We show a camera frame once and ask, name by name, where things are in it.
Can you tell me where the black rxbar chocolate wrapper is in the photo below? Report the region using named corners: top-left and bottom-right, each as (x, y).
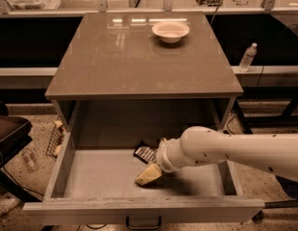
top-left (133, 141), bottom-right (157, 164)

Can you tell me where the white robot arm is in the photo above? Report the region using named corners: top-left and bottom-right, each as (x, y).
top-left (136, 126), bottom-right (298, 186)

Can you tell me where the open grey top drawer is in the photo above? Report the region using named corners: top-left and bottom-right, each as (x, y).
top-left (22, 99), bottom-right (266, 227)

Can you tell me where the grey drawer cabinet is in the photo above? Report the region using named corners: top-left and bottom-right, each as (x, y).
top-left (44, 11), bottom-right (244, 149)

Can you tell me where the white bowl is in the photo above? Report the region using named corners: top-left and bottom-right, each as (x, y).
top-left (152, 21), bottom-right (189, 43)

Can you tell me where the plastic bottle on floor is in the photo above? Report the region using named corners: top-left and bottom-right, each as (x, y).
top-left (22, 148), bottom-right (38, 172)

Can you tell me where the clear plastic water bottle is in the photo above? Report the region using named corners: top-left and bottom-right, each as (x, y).
top-left (238, 42), bottom-right (258, 72)

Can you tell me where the black office chair right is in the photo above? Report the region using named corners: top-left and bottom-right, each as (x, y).
top-left (264, 176), bottom-right (298, 209)

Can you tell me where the black chair left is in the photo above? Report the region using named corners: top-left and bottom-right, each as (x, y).
top-left (0, 100), bottom-right (39, 202)

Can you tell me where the black drawer handle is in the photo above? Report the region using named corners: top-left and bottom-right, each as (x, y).
top-left (125, 217), bottom-right (162, 231)

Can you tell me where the wire basket on floor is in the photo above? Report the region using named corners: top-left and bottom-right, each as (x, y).
top-left (46, 120), bottom-right (65, 158)

